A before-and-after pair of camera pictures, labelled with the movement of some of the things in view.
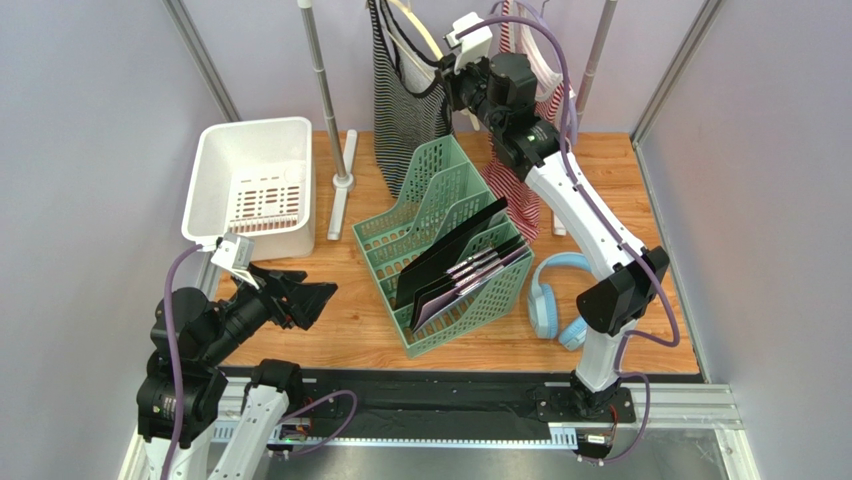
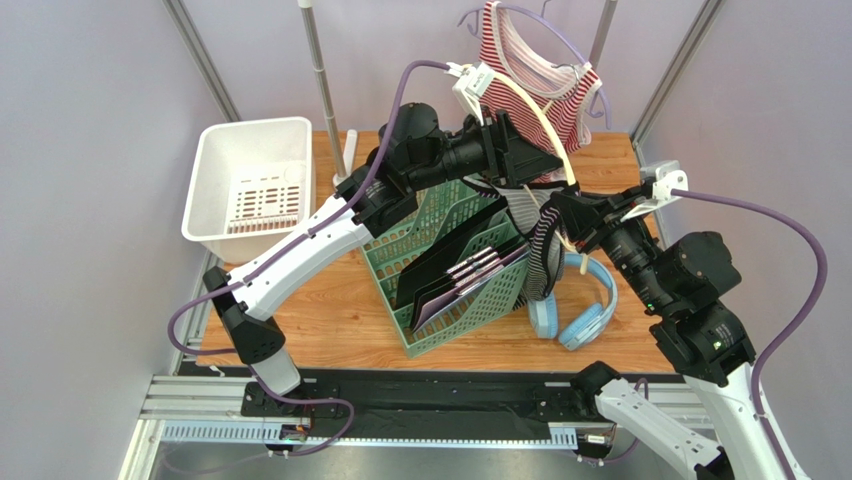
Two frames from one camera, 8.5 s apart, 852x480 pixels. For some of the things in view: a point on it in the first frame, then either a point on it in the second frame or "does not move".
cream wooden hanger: [464, 112] → [568, 150]
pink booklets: [466, 274] does not move
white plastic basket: [254, 178] does not move
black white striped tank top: [410, 105] → [534, 210]
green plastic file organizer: [450, 190] does not move
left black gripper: [304, 299] → [507, 157]
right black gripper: [456, 80] → [592, 222]
